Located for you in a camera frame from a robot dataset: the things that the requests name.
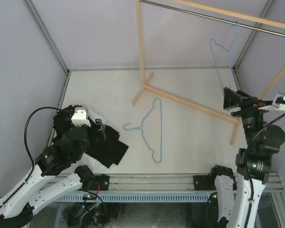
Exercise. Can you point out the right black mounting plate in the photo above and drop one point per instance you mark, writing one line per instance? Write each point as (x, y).
(202, 182)

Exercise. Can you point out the black mounting plate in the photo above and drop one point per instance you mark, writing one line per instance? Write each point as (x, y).
(101, 182)
(202, 182)

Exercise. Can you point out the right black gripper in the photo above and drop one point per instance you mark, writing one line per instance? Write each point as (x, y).
(248, 103)

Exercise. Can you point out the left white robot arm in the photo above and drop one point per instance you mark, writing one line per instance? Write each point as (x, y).
(28, 198)

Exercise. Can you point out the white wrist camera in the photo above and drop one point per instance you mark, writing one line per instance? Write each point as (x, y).
(278, 104)
(80, 117)

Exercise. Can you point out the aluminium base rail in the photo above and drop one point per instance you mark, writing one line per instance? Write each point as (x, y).
(144, 183)

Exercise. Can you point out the wooden clothes rack frame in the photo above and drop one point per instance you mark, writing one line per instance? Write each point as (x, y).
(146, 80)

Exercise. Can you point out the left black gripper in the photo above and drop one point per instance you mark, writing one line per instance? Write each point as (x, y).
(97, 135)

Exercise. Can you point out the metal hanging rod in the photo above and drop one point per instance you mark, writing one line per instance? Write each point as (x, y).
(214, 18)

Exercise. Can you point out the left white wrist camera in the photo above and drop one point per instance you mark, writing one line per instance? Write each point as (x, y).
(80, 117)

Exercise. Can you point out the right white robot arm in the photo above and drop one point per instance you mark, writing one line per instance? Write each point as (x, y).
(239, 196)

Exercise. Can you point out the white shirt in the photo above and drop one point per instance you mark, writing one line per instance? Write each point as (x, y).
(94, 165)

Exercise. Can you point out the black shirt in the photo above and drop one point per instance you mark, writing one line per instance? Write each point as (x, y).
(108, 152)

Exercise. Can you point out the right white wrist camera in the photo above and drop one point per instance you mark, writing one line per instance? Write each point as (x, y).
(278, 104)

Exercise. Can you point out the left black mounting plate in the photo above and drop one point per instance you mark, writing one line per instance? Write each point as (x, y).
(101, 182)

